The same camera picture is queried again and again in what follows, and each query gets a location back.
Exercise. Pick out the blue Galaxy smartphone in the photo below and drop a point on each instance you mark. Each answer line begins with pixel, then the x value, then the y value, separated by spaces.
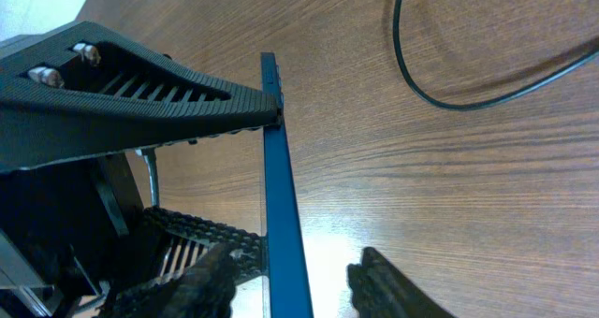
pixel 288 277

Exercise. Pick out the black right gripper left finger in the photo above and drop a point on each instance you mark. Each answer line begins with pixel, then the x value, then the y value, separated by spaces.
pixel 205 289

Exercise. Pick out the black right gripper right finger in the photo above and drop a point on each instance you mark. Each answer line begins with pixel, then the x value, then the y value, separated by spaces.
pixel 380 290

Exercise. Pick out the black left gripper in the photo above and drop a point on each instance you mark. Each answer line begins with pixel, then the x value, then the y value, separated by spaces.
pixel 67 228

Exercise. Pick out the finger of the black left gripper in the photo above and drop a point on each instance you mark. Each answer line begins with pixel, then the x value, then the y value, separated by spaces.
pixel 82 91
pixel 165 243

